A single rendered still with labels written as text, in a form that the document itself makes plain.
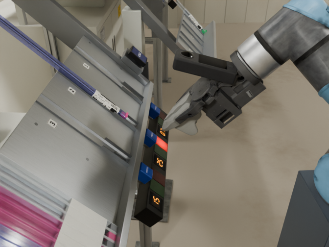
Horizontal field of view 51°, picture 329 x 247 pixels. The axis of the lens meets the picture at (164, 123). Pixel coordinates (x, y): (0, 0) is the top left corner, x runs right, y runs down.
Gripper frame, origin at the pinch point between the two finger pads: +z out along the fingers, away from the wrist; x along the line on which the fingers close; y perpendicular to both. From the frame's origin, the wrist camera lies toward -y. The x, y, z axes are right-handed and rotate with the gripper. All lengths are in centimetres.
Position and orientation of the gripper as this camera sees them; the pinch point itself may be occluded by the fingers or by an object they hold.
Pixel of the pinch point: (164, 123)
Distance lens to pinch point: 69.8
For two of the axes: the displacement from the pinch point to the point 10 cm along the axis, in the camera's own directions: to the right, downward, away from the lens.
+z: -6.8, 5.9, 4.3
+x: 0.5, -5.5, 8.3
